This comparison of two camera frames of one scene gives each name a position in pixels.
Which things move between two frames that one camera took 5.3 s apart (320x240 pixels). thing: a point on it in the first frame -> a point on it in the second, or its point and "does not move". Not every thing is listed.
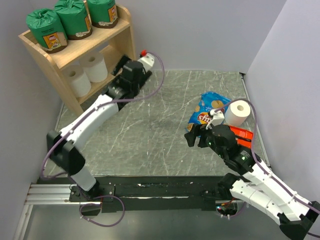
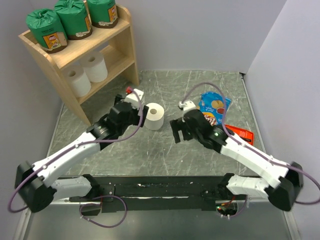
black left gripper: (119, 66) -> (136, 119)
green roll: (103, 13) does not move
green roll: (74, 14) does not move
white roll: (237, 113) -> (155, 116)
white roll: (94, 64) does not move
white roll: (81, 83) does not move
